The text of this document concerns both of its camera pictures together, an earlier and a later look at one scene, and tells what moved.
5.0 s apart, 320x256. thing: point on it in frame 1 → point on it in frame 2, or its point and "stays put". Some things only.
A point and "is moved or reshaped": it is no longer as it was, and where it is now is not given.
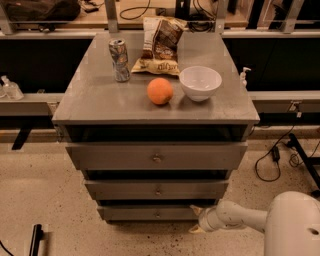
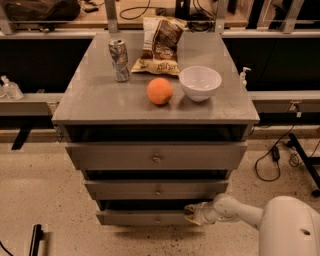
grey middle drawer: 157,189 stays put
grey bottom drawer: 150,213 is moved or reshaped
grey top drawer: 154,156 stays put
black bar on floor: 37,236 stays put
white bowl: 200,82 stays put
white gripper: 205,220 → 201,212
